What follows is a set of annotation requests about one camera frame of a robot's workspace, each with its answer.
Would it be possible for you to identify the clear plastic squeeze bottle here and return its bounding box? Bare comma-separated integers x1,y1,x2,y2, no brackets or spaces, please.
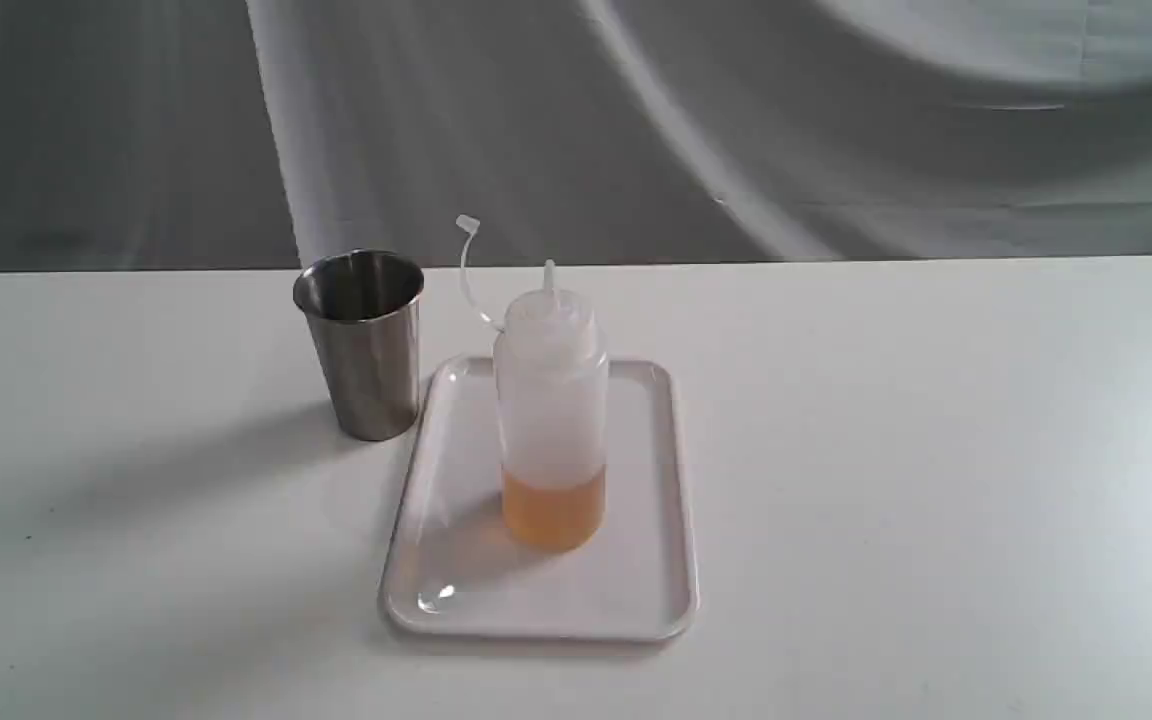
454,214,611,553

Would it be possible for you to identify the stainless steel cup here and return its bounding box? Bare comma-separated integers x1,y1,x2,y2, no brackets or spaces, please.
291,250,425,442

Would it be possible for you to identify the white plastic tray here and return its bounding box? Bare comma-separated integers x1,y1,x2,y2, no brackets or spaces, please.
379,355,699,644

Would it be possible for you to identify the grey backdrop cloth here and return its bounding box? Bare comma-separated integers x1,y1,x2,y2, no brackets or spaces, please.
0,1,1152,272

